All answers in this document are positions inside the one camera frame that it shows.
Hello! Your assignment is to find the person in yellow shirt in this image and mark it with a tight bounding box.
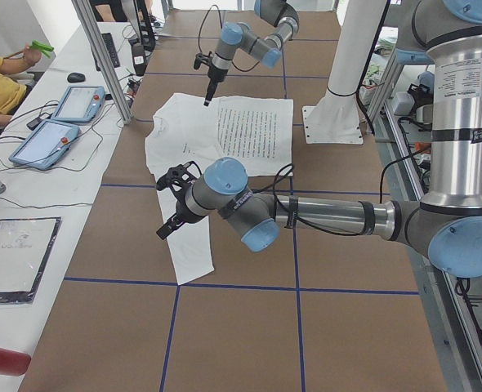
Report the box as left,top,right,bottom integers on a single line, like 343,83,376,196
0,45,42,128

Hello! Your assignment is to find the person in black shirt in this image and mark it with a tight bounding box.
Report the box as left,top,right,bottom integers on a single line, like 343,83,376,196
89,0,152,24

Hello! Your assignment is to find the blue teach pendant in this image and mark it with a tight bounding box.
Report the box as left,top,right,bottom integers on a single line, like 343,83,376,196
9,119,80,171
51,86,105,123

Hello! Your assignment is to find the white central pedestal column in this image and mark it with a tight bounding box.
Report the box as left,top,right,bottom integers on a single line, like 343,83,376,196
303,0,389,145

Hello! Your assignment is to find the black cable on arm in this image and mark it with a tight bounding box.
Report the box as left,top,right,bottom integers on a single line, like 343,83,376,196
197,3,266,73
261,163,430,237

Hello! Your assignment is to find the black computer mouse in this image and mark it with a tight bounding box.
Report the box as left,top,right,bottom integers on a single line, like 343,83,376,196
67,72,86,83

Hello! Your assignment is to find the black box with label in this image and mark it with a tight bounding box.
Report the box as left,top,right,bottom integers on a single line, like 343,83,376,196
131,42,147,76

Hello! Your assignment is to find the white long-sleeve printed shirt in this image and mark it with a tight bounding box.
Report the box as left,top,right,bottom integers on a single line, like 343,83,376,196
145,93,293,285

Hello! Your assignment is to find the black keyboard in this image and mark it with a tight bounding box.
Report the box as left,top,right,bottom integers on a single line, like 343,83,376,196
101,33,120,68

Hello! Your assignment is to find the upper blue teach pendant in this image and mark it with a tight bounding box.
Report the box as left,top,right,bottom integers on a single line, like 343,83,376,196
51,86,105,123

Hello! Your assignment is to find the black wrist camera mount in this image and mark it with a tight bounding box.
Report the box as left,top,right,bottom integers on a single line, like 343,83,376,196
193,51,213,70

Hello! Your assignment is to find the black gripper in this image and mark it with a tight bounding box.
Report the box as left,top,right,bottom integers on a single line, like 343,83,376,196
203,65,227,106
156,201,203,239

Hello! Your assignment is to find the lower blue teach pendant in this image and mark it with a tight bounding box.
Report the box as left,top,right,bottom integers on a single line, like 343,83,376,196
9,119,80,171

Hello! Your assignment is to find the red cylinder bottle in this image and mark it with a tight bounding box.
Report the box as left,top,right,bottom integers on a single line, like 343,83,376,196
0,348,31,376

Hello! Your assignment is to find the packaged shirt in plastic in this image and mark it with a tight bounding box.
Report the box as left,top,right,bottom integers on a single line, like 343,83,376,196
0,216,61,305

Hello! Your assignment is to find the aluminium frame post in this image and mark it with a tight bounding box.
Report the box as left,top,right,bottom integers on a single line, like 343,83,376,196
71,0,132,125

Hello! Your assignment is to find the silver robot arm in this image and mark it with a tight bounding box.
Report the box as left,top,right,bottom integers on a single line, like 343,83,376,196
158,11,416,291
194,1,300,106

